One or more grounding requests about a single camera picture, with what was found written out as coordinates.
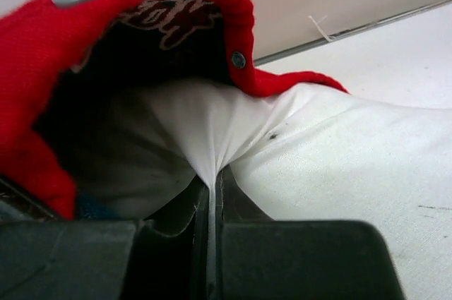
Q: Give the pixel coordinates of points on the red cartoon print pillowcase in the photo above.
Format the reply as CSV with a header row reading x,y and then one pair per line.
x,y
46,41

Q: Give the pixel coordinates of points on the white pillow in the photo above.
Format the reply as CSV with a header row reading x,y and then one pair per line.
x,y
311,152

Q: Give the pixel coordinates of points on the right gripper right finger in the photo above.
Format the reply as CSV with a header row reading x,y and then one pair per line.
x,y
258,257

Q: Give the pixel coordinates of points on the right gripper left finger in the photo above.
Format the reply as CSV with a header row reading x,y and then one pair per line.
x,y
44,257

